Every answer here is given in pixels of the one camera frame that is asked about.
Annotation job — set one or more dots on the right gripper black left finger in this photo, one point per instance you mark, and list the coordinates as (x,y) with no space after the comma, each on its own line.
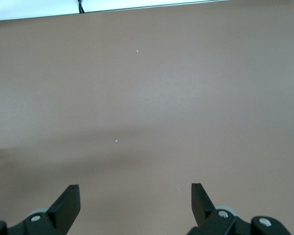
(63,210)

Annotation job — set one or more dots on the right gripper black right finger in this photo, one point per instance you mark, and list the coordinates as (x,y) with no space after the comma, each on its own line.
(203,210)

